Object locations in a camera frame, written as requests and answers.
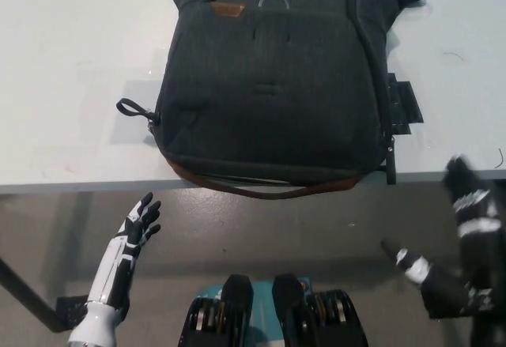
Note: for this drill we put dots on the black table leg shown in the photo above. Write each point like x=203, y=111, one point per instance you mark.
x=27, y=293

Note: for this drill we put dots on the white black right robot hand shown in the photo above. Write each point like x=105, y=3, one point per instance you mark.
x=482, y=236

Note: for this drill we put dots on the dark grey backpack brown trim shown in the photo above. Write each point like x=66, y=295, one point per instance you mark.
x=261, y=66

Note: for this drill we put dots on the black tape patch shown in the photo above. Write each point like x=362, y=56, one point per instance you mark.
x=405, y=104

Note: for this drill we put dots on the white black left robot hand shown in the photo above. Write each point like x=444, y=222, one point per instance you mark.
x=118, y=260

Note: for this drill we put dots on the black perforated foot plate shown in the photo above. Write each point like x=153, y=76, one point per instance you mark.
x=446, y=303
x=71, y=309

